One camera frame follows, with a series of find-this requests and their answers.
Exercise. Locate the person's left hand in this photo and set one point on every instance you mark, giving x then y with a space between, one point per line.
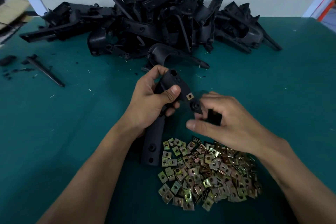
144 105

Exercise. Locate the person's right hand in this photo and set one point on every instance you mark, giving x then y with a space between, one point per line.
236 126

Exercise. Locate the black plastic bracket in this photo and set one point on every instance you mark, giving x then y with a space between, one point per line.
270 38
173 79

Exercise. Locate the pile of brass clip nuts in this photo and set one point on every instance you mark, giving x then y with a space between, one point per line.
210 176

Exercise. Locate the pile of black plastic brackets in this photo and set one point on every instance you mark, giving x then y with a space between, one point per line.
157 21

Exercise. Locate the person's left forearm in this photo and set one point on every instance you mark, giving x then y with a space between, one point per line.
84 184

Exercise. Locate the green table cloth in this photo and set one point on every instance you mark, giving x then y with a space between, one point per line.
52 137

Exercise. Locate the thin black plastic strip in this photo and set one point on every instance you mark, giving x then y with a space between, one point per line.
46 71

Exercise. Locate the small black plastic scrap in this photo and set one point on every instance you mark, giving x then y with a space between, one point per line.
8 60

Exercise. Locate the brown cardboard piece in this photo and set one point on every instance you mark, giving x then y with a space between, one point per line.
11 11

